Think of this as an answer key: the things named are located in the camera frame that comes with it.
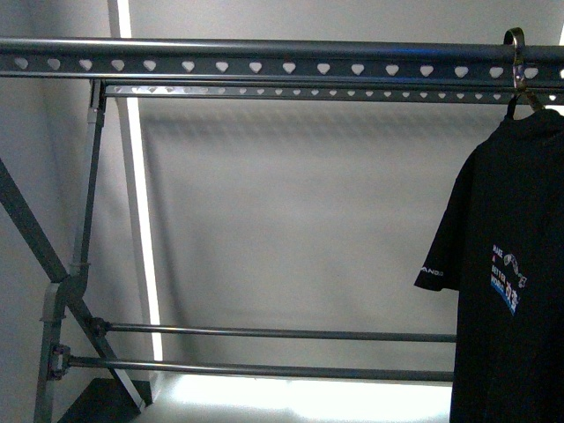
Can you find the black printed t-shirt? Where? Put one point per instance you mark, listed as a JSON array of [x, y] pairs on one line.
[[500, 246]]

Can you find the metal clothes hanger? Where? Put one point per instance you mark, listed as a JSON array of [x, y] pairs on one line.
[[515, 38]]

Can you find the grey metal drying rack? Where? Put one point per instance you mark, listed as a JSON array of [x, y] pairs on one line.
[[271, 70]]

